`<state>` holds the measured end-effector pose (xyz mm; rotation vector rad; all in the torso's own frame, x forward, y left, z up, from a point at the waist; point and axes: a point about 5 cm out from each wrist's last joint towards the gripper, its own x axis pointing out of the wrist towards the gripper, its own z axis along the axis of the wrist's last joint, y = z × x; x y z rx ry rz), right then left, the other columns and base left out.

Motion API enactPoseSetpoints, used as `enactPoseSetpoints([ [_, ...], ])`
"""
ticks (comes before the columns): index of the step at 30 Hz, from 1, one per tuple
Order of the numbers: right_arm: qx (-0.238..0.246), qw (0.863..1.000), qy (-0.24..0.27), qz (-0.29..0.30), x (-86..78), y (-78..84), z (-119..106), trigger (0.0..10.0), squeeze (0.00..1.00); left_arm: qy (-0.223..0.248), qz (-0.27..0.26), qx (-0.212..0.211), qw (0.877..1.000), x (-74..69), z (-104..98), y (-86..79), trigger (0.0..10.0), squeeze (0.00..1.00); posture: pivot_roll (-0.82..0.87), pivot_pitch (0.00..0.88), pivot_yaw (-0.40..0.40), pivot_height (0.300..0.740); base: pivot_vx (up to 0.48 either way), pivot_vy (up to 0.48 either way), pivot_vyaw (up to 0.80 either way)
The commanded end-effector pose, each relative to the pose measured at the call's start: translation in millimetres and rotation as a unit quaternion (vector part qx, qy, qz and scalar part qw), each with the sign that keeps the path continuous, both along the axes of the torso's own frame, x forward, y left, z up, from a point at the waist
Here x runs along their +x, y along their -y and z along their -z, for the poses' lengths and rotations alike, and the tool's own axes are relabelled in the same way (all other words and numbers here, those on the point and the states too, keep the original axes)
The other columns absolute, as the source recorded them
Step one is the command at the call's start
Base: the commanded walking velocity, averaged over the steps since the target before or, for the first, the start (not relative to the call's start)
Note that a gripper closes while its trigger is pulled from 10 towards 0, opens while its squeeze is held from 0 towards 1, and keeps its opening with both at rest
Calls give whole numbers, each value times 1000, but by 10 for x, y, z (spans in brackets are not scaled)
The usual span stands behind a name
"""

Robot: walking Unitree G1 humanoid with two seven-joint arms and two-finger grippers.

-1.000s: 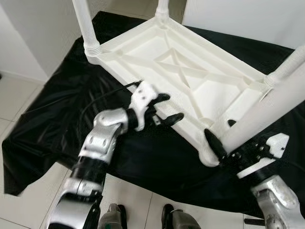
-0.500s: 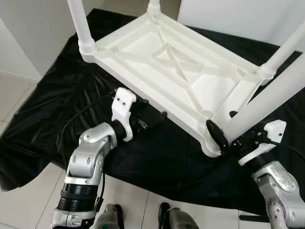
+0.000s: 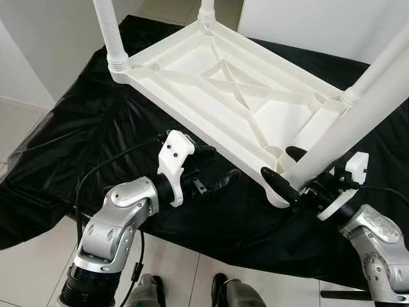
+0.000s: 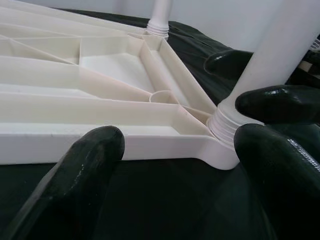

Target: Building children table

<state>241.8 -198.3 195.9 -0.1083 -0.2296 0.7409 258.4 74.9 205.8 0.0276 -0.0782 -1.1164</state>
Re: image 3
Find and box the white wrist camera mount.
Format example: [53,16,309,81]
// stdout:
[318,152,370,223]
[157,130,196,209]

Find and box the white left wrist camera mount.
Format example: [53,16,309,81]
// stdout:
[157,130,196,209]

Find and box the white plastic children table top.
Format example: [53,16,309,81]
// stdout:
[109,18,359,209]

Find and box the grey robot foot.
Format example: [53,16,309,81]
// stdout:
[125,274,166,307]
[211,274,266,307]

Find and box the grey right robot foot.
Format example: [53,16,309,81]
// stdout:
[211,274,266,307]

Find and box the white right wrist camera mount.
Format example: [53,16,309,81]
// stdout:
[318,152,370,223]

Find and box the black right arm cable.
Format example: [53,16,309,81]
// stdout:
[350,182,409,199]

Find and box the grey left robot foot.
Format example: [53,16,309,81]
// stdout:
[125,274,166,307]

